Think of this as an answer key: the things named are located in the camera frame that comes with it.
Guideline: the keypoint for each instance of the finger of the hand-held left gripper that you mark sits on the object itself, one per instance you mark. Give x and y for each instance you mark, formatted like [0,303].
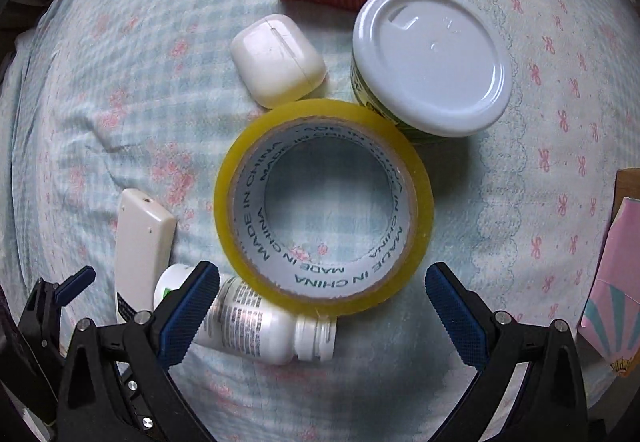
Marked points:
[42,317]
[75,283]

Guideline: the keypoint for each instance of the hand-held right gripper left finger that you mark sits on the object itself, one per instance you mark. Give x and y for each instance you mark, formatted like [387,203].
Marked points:
[192,312]

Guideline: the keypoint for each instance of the yellow tape roll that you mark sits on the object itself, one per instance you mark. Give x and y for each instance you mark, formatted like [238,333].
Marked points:
[350,296]

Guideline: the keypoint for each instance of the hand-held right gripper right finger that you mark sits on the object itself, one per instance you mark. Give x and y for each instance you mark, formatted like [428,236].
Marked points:
[455,317]

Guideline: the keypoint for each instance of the white earbuds case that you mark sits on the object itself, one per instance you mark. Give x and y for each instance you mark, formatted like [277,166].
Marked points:
[275,61]

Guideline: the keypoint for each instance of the white remote control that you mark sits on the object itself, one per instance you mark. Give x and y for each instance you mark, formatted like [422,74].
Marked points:
[142,242]

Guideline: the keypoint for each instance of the pink cardboard box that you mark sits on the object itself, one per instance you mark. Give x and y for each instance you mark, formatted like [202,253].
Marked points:
[615,302]

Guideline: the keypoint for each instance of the white plastic bottle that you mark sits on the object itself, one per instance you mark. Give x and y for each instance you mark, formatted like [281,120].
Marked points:
[260,322]

